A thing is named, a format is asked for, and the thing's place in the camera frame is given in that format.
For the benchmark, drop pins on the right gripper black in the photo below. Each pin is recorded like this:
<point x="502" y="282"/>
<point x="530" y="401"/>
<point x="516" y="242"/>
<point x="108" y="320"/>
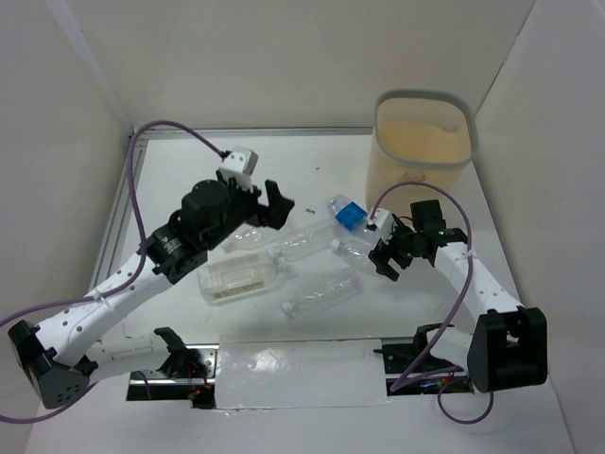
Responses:
<point x="382" y="257"/>

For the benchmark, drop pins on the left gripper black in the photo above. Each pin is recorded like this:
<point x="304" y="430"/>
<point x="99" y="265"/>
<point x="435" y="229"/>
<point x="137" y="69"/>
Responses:
<point x="255" y="204"/>

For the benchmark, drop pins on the clear bottle white cap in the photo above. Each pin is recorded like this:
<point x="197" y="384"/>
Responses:
<point x="322" y="292"/>
<point x="354" y="253"/>

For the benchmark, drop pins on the crushed clear bottle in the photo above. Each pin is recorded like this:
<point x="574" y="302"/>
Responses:
<point x="248" y="239"/>

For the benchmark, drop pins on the clear bottle white cap front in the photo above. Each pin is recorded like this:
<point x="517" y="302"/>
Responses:
<point x="322" y="292"/>

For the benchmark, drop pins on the long clear bottle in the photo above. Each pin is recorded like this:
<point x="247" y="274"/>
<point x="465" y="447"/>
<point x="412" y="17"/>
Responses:
<point x="302" y="243"/>

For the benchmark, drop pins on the blue label clear bottle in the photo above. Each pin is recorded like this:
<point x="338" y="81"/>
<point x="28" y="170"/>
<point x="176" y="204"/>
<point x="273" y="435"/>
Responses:
<point x="352" y="218"/>

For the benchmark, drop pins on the large square clear bottle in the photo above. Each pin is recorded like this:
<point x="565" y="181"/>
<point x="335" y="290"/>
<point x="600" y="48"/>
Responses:
<point x="239" y="277"/>

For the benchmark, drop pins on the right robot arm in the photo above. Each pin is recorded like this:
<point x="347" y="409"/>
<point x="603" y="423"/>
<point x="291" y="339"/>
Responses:
<point x="508" y="348"/>

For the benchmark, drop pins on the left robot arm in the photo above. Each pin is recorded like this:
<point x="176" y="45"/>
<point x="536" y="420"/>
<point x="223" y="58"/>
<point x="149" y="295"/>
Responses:
<point x="64" y="355"/>

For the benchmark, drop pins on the beige plastic bin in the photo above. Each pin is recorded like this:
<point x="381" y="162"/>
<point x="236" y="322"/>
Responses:
<point x="418" y="136"/>

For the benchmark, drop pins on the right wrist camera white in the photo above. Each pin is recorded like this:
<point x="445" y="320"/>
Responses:
<point x="381" y="223"/>

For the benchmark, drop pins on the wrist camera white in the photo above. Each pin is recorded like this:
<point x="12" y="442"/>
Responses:
<point x="381" y="223"/>
<point x="239" y="164"/>

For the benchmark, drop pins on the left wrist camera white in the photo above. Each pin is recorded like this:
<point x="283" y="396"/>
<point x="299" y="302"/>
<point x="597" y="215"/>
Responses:
<point x="239" y="164"/>

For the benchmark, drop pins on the aluminium frame rail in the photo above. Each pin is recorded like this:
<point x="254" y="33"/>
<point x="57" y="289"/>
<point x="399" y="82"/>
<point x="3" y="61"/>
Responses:
<point x="119" y="218"/>

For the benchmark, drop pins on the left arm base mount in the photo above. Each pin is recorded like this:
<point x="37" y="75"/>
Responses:
<point x="187" y="374"/>

